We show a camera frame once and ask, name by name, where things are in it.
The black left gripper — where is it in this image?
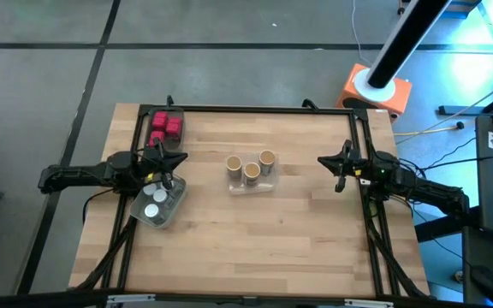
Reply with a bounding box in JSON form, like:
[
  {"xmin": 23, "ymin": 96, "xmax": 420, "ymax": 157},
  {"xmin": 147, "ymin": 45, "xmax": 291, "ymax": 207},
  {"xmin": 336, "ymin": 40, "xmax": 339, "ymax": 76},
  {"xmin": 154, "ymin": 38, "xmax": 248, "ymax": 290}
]
[{"xmin": 141, "ymin": 137, "xmax": 189, "ymax": 192}]

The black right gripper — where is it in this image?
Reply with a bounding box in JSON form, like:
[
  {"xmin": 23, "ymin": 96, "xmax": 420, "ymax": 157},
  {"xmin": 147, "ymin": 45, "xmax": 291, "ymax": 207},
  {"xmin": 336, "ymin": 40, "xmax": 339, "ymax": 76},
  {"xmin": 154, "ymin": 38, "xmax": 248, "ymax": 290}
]
[{"xmin": 317, "ymin": 139, "xmax": 374, "ymax": 193}]

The red block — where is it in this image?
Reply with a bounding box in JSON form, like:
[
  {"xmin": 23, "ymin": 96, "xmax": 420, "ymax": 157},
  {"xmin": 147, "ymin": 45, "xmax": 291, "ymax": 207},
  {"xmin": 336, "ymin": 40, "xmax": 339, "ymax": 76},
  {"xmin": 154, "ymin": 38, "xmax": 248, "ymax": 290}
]
[{"xmin": 147, "ymin": 130, "xmax": 166, "ymax": 149}]

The red lid spice jar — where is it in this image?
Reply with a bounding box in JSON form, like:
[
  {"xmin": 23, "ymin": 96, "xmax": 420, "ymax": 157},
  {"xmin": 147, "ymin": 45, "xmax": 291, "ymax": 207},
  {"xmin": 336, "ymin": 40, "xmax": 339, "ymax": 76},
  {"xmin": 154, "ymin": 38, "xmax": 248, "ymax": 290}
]
[{"xmin": 164, "ymin": 117, "xmax": 184, "ymax": 142}]

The red block edge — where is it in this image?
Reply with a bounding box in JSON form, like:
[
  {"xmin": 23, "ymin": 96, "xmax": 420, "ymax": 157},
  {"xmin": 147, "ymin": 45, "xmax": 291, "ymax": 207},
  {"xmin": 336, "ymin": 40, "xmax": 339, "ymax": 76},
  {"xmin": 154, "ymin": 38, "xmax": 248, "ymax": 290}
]
[{"xmin": 151, "ymin": 110, "xmax": 169, "ymax": 131}]

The tan lid spice jar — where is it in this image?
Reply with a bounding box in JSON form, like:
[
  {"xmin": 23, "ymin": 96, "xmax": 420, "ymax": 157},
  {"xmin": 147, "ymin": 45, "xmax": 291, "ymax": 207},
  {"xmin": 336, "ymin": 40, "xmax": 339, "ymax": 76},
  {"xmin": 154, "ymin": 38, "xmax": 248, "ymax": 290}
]
[
  {"xmin": 258, "ymin": 149, "xmax": 277, "ymax": 176},
  {"xmin": 224, "ymin": 154, "xmax": 244, "ymax": 181},
  {"xmin": 242, "ymin": 161, "xmax": 262, "ymax": 187}
]

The dark translucent plastic bin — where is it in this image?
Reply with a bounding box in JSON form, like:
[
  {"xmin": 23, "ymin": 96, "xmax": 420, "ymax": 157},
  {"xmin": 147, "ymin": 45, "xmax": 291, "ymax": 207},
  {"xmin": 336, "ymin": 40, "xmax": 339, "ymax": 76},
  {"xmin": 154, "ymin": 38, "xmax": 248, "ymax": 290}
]
[{"xmin": 143, "ymin": 106, "xmax": 187, "ymax": 153}]

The translucent grey plastic bin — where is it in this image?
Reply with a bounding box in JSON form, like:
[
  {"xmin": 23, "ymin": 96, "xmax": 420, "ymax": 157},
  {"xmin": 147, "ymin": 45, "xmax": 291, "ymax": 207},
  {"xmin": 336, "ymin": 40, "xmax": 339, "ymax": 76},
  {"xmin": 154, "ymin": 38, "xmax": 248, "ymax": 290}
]
[{"xmin": 128, "ymin": 173, "xmax": 187, "ymax": 231}]

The clear plastic bin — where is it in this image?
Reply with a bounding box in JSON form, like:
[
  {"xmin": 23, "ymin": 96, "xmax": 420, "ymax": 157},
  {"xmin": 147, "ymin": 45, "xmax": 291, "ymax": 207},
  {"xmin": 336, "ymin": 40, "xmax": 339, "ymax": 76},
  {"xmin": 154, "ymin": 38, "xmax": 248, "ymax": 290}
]
[{"xmin": 227, "ymin": 151, "xmax": 280, "ymax": 197}]

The white round disc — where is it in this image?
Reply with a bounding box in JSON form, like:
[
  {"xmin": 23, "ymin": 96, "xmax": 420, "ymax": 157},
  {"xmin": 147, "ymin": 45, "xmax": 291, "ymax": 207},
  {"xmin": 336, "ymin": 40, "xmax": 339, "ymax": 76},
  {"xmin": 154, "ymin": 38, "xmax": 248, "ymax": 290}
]
[{"xmin": 353, "ymin": 68, "xmax": 397, "ymax": 103}]

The orange box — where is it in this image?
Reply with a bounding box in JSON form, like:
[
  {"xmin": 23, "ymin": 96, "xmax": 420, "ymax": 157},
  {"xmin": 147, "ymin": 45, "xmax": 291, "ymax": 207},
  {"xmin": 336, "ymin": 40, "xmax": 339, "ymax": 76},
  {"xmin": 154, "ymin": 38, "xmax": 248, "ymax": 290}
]
[{"xmin": 336, "ymin": 62, "xmax": 413, "ymax": 124}]

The black floor bar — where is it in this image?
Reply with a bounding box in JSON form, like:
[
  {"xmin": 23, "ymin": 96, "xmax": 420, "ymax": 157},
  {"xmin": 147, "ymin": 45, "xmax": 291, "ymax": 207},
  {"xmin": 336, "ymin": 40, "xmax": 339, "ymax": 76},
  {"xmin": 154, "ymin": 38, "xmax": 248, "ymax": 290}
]
[{"xmin": 414, "ymin": 209, "xmax": 481, "ymax": 244}]

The black stand foot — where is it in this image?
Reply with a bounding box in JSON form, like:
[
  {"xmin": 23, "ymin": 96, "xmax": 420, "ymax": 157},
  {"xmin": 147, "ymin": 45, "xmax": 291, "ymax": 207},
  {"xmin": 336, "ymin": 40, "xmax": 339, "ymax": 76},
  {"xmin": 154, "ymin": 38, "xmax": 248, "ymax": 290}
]
[{"xmin": 437, "ymin": 83, "xmax": 493, "ymax": 117}]

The black pole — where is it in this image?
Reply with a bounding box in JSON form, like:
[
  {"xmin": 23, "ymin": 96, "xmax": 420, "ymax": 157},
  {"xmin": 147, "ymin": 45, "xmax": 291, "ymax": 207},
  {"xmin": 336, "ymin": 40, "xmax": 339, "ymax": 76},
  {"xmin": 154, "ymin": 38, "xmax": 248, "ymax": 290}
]
[{"xmin": 365, "ymin": 0, "xmax": 454, "ymax": 90}]

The black cabinet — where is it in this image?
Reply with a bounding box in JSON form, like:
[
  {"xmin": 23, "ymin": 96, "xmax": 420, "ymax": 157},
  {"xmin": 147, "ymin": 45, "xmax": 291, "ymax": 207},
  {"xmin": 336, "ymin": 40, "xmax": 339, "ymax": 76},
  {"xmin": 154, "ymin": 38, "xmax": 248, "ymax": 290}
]
[{"xmin": 462, "ymin": 226, "xmax": 493, "ymax": 308}]

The black front beam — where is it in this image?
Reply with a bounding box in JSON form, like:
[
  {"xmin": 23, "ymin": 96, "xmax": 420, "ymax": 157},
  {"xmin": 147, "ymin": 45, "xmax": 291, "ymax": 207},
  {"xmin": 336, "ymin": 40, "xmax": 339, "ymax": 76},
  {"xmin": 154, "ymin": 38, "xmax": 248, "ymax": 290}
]
[{"xmin": 0, "ymin": 289, "xmax": 493, "ymax": 308}]

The black aluminium table frame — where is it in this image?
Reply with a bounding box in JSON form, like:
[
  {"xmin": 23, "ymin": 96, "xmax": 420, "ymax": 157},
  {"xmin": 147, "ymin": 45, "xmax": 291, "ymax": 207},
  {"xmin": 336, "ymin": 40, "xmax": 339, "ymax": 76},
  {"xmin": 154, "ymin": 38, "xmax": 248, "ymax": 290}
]
[{"xmin": 74, "ymin": 104, "xmax": 430, "ymax": 300}]

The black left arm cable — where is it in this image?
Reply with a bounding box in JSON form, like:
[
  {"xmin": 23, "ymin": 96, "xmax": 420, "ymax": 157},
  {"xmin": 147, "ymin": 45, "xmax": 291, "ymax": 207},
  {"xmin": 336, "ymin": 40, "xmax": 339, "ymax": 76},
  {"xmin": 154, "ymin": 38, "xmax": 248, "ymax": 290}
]
[{"xmin": 81, "ymin": 187, "xmax": 122, "ymax": 226}]

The beige floor cable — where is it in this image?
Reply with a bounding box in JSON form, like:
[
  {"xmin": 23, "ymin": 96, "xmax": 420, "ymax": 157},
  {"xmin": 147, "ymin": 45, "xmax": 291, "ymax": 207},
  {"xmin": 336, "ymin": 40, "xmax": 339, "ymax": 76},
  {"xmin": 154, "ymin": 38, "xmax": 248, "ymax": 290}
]
[{"xmin": 394, "ymin": 123, "xmax": 457, "ymax": 138}]

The black cable bundle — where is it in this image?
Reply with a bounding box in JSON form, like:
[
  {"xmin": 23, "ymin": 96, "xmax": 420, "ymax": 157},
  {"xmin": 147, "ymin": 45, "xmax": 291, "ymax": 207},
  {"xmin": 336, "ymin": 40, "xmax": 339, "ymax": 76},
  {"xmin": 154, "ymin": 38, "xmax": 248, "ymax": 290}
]
[{"xmin": 400, "ymin": 136, "xmax": 493, "ymax": 206}]

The thin white floor cable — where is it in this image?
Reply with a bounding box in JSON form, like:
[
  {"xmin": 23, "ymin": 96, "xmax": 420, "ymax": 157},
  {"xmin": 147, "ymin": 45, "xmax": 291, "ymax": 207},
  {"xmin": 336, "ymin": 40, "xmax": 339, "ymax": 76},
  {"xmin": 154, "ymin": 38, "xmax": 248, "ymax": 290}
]
[{"xmin": 351, "ymin": 0, "xmax": 374, "ymax": 68}]

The silver metal bracket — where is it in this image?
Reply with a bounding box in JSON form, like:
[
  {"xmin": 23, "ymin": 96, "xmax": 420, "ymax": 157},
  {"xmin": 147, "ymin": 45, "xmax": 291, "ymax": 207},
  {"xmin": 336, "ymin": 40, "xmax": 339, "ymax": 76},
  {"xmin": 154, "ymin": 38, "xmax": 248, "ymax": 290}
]
[
  {"xmin": 343, "ymin": 298, "xmax": 395, "ymax": 308},
  {"xmin": 106, "ymin": 293, "xmax": 157, "ymax": 305}
]

